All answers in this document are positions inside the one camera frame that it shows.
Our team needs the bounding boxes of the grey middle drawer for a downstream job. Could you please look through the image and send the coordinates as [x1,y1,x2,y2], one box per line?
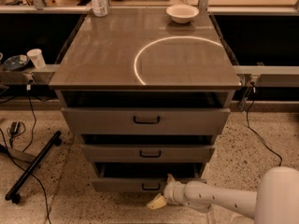
[81,145,214,163]

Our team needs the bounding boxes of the black adapter left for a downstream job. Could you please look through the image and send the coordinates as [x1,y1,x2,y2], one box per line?
[9,121,20,136]

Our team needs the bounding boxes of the dark blue plate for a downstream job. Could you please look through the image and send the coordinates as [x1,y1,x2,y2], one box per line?
[3,55,30,71]

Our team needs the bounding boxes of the grey drawer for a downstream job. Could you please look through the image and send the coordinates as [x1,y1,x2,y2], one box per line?
[62,107,230,135]
[93,162,205,193]
[81,145,214,163]

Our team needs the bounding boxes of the black cable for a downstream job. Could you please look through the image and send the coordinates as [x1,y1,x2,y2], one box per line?
[0,83,52,224]
[245,81,284,168]

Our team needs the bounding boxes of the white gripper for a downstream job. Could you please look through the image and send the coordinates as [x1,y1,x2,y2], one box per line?
[147,174,185,210]

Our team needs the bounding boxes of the grey bottom drawer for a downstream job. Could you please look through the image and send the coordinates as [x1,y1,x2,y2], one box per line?
[93,162,205,193]

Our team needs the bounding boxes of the white bowl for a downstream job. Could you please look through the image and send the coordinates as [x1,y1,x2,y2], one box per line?
[166,4,199,24]

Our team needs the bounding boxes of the grey drawer cabinet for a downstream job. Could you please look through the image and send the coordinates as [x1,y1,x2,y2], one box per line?
[49,6,243,173]

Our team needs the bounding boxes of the black cable right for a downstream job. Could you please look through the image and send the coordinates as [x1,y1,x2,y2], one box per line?
[245,81,284,168]

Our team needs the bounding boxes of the white paper cup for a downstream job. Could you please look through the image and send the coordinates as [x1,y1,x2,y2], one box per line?
[27,49,46,68]

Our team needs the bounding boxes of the black cable left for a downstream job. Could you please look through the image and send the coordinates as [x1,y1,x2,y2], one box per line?
[0,83,52,224]

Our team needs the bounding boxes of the black bar with wheels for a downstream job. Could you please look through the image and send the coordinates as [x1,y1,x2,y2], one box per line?
[5,131,62,203]

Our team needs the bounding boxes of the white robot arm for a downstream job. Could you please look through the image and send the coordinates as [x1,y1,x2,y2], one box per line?
[147,167,299,224]

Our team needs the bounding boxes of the grey top drawer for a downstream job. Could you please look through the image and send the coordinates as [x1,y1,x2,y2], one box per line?
[62,107,230,135]

